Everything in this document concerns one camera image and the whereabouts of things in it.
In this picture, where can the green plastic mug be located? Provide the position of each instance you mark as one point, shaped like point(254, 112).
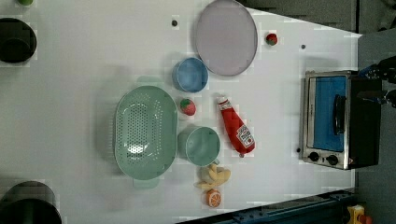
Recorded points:
point(199, 145)

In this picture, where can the red ketchup bottle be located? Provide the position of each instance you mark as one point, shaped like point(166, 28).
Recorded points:
point(238, 132)

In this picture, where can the green small cylinder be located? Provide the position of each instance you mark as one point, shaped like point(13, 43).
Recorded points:
point(26, 2)

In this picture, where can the green perforated colander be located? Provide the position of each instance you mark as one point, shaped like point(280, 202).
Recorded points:
point(145, 141)

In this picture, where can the toy french fries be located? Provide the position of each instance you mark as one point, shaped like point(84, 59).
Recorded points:
point(212, 176)

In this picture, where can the lavender round plate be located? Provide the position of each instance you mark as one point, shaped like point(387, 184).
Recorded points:
point(226, 37)

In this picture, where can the toy strawberry near colander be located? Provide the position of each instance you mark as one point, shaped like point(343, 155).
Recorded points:
point(188, 107)

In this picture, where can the black cylinder post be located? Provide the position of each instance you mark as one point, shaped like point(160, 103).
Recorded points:
point(17, 41)
point(29, 202)

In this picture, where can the black cylinder lower post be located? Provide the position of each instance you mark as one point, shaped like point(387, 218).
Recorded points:
point(29, 202)

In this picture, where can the blue metal frame rail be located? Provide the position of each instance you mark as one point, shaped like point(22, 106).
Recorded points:
point(326, 208)

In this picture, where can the toy strawberry near plate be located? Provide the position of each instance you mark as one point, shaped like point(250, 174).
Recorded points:
point(271, 39)

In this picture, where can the toy orange slice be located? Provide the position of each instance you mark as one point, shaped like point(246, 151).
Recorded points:
point(213, 198)

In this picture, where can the yellow red clamp object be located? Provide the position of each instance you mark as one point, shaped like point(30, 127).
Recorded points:
point(358, 216)

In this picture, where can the blue plastic cup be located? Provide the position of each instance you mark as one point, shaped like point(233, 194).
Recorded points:
point(190, 75)

